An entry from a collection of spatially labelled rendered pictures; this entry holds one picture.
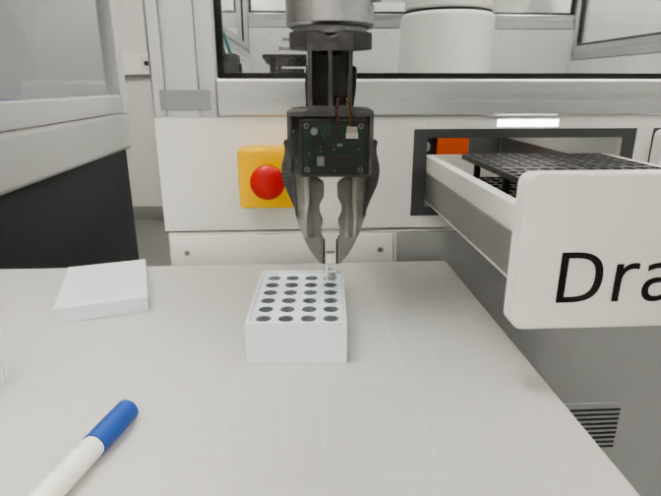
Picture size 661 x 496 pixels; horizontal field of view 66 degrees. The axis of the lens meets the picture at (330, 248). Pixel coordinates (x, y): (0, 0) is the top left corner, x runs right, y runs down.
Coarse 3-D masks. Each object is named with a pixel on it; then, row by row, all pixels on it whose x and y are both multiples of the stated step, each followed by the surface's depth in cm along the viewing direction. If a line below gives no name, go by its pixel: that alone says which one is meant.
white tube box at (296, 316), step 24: (264, 288) 49; (288, 288) 49; (312, 288) 49; (336, 288) 49; (264, 312) 44; (288, 312) 44; (312, 312) 44; (336, 312) 44; (264, 336) 42; (288, 336) 42; (312, 336) 42; (336, 336) 42; (264, 360) 43; (288, 360) 43; (312, 360) 43; (336, 360) 43
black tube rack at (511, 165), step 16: (480, 160) 59; (496, 160) 59; (512, 160) 59; (528, 160) 59; (544, 160) 59; (560, 160) 59; (576, 160) 59; (592, 160) 59; (608, 160) 59; (624, 160) 59; (512, 176) 49; (512, 192) 56
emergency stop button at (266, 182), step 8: (264, 168) 58; (272, 168) 58; (256, 176) 58; (264, 176) 58; (272, 176) 58; (280, 176) 59; (256, 184) 59; (264, 184) 58; (272, 184) 59; (280, 184) 59; (256, 192) 59; (264, 192) 59; (272, 192) 59; (280, 192) 59
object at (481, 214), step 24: (432, 168) 64; (456, 168) 57; (432, 192) 64; (456, 192) 54; (480, 192) 47; (504, 192) 45; (456, 216) 54; (480, 216) 47; (504, 216) 42; (480, 240) 47; (504, 240) 41; (504, 264) 41
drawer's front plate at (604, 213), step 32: (544, 192) 33; (576, 192) 33; (608, 192) 33; (640, 192) 34; (544, 224) 34; (576, 224) 34; (608, 224) 34; (640, 224) 34; (512, 256) 36; (544, 256) 34; (608, 256) 35; (640, 256) 35; (512, 288) 36; (544, 288) 35; (576, 288) 35; (608, 288) 36; (640, 288) 36; (512, 320) 36; (544, 320) 36; (576, 320) 36; (608, 320) 36; (640, 320) 36
